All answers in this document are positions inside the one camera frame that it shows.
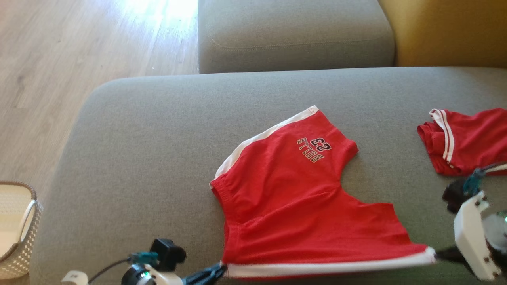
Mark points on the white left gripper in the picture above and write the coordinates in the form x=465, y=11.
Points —
x=166, y=279

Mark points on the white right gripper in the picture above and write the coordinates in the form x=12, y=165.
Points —
x=473, y=237

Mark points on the red Bulls 23 shorts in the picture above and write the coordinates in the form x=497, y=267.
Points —
x=297, y=206

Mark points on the red shorts with white stripes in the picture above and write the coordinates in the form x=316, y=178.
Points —
x=475, y=138

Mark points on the large grey sofa seat cushion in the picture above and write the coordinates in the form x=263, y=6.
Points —
x=158, y=158

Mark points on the cream woven laundry basket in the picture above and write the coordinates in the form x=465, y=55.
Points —
x=20, y=237

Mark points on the yellow sofa back cushion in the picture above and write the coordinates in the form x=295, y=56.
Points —
x=447, y=31

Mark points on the medium grey sofa seat cushion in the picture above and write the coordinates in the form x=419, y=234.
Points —
x=297, y=35

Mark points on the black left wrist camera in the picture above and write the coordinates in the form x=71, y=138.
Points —
x=168, y=253

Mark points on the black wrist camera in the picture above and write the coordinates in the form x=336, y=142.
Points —
x=168, y=253
x=455, y=196

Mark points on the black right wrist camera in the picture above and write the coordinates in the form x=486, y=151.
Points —
x=455, y=196

